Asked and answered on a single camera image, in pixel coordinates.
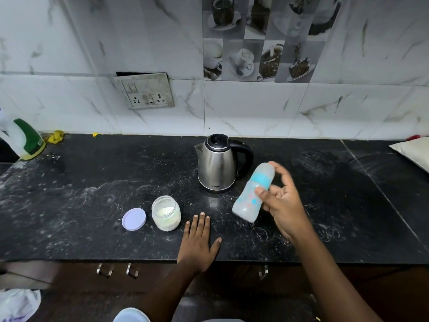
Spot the person's left hand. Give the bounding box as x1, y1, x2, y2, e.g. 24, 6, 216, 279
177, 212, 223, 274

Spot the person's right hand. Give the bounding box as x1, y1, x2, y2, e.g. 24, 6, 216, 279
254, 161, 315, 244

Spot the clear plastic baby bottle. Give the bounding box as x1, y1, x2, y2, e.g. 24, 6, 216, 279
231, 181, 269, 224

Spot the teal nipple ring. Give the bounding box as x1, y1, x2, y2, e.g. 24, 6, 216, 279
250, 172, 274, 189

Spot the clear milk powder jar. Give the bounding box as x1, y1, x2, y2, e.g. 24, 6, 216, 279
151, 195, 182, 232

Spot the translucent dome bottle cap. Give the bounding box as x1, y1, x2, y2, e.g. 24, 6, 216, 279
254, 162, 276, 180

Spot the lilac round jar lid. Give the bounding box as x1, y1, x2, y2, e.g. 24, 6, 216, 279
122, 208, 147, 232

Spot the steel electric kettle black handle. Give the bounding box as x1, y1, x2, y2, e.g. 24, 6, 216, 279
194, 133, 254, 194

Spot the person's right forearm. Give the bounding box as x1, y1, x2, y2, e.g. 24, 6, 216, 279
290, 228, 383, 322

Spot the person's left forearm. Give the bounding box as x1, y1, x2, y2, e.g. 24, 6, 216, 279
135, 261, 205, 322

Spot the white detergent bottle green label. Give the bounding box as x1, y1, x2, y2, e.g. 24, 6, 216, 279
0, 109, 46, 161

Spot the light blue left sleeve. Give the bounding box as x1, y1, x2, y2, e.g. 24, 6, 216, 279
113, 307, 151, 322

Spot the white packet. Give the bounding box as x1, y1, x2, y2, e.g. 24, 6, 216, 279
388, 136, 429, 174

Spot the crumpled yellow rag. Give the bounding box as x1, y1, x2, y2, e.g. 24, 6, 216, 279
45, 130, 65, 144

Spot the grimy wall socket plate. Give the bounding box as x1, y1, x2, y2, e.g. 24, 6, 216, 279
114, 72, 175, 110

